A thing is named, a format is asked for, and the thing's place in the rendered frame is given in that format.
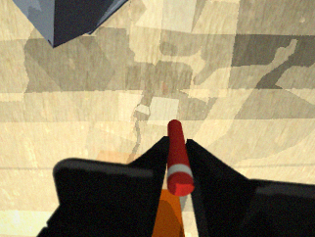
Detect red peg with grey band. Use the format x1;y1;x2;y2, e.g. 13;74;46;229
166;119;195;197

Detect grey sloped panel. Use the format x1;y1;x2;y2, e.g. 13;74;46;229
12;0;129;48

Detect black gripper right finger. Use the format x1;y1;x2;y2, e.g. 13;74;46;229
186;139;315;237

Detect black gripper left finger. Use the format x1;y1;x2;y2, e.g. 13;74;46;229
53;136;170;237

